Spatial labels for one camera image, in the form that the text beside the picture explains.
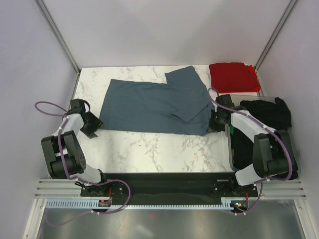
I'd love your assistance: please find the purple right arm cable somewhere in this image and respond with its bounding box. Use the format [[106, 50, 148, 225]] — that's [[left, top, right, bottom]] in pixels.
[[207, 87, 293, 181]]

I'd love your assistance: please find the black mounting base rail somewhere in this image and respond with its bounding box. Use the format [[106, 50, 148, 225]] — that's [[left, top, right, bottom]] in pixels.
[[79, 171, 260, 206]]

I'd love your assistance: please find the folded red t shirt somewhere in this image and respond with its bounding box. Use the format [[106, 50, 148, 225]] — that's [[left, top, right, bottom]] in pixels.
[[208, 62, 261, 94]]

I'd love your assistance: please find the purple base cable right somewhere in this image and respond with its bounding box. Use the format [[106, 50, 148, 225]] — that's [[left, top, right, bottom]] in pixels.
[[230, 183, 264, 217]]

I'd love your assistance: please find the white slotted cable duct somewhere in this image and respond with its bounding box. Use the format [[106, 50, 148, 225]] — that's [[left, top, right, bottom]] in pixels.
[[45, 199, 234, 210]]

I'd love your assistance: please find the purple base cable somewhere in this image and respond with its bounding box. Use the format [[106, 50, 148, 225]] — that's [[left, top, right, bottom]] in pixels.
[[230, 183, 264, 217], [91, 180, 132, 216]]

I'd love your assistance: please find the green t shirt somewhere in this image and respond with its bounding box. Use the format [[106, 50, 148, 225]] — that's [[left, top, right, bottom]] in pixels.
[[229, 126, 235, 135]]

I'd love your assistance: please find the clear plastic bin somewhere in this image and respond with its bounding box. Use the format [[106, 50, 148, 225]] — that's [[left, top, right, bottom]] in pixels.
[[225, 94, 300, 178]]

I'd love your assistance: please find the left aluminium frame post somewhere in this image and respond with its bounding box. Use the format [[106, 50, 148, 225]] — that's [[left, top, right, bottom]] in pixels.
[[34, 0, 81, 76]]

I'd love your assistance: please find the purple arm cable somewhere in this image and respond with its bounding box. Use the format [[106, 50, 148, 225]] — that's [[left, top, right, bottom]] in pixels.
[[34, 101, 108, 186], [207, 87, 293, 181]]

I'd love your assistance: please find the aluminium extrusion rails left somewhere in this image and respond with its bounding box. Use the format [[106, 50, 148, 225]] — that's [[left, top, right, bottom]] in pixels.
[[35, 179, 81, 199]]

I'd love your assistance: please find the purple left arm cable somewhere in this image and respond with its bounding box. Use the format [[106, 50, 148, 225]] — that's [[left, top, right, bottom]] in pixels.
[[34, 101, 108, 186]]

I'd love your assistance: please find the aluminium frame post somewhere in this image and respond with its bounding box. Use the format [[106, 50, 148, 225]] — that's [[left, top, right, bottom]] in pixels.
[[255, 0, 300, 72], [34, 0, 81, 76]]

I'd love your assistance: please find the right aluminium frame post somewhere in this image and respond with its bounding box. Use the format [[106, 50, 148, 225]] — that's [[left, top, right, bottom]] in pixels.
[[255, 0, 300, 72]]

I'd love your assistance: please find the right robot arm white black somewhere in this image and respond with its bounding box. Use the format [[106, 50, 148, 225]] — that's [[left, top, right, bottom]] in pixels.
[[210, 94, 294, 196]]

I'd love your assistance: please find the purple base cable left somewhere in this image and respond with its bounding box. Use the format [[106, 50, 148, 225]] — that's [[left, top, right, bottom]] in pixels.
[[91, 180, 132, 216]]

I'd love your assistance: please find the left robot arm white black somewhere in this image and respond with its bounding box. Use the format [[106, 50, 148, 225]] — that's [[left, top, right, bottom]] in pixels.
[[41, 99, 112, 197]]

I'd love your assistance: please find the blue grey t shirt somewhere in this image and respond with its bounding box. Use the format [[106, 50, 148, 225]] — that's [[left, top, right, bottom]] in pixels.
[[100, 66, 214, 136]]

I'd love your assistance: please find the black t shirt pile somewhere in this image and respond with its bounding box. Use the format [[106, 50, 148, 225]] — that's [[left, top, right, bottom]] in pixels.
[[235, 100, 295, 180]]

